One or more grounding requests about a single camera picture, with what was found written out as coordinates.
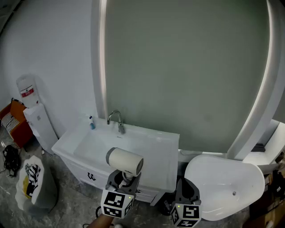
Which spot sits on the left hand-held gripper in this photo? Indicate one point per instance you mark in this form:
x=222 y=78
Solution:
x=116 y=201

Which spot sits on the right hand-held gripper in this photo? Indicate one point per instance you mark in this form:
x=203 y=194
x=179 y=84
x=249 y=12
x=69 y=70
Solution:
x=188 y=213

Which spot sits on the cream hair dryer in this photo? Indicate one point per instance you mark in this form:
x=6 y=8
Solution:
x=124 y=159

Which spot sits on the white ceramic sink basin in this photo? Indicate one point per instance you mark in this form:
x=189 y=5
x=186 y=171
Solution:
x=158 y=153

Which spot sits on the person's left forearm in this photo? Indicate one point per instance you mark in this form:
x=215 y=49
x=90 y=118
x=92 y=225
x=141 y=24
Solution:
x=100 y=222

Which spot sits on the white bathtub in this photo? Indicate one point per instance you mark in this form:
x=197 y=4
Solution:
x=222 y=173

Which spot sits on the blue bottle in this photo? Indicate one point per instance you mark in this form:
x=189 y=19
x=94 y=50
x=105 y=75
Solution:
x=92 y=124

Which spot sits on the chrome faucet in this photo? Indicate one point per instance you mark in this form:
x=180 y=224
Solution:
x=116 y=113

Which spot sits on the brown cardboard box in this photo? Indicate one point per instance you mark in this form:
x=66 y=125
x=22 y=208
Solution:
x=267 y=216

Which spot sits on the white printed bag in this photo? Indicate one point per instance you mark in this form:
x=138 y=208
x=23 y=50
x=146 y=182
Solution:
x=37 y=184

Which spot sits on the white water dispenser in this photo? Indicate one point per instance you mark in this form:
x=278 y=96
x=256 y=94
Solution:
x=42 y=131

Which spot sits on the white side shelf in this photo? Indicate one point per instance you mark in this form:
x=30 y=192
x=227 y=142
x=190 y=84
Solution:
x=274 y=147

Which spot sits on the orange box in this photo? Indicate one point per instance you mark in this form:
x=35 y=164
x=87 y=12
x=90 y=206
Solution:
x=21 y=131

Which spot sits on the clear water dispenser bottle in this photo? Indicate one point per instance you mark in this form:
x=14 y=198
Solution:
x=27 y=89

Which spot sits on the white arched frame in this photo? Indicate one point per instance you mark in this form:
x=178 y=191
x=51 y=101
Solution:
x=98 y=66

